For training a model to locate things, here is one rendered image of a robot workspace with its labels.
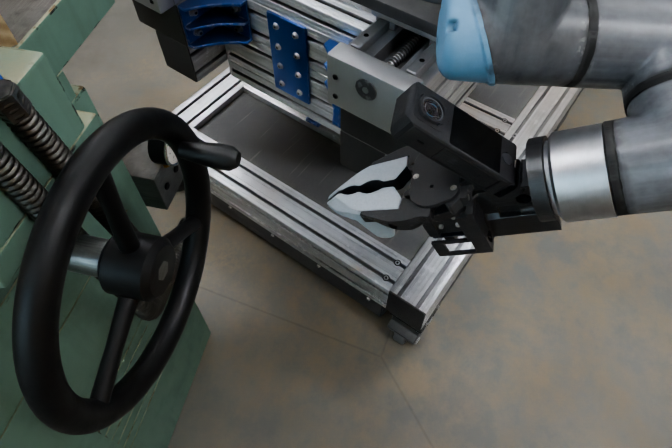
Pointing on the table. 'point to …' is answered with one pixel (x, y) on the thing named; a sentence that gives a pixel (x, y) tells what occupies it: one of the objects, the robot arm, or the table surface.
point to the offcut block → (6, 35)
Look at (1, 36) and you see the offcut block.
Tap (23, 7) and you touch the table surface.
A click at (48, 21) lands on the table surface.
